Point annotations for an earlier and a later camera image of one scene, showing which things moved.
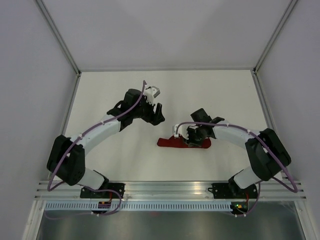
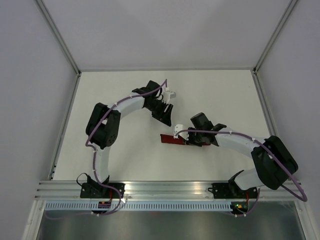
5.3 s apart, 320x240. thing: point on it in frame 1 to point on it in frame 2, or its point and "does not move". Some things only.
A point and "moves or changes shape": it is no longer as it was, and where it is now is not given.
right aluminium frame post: [289, 9] does not move
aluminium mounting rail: [55, 190] does not move
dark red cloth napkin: [179, 142] moves or changes shape
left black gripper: [154, 118] to [164, 118]
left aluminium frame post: [60, 36] does not move
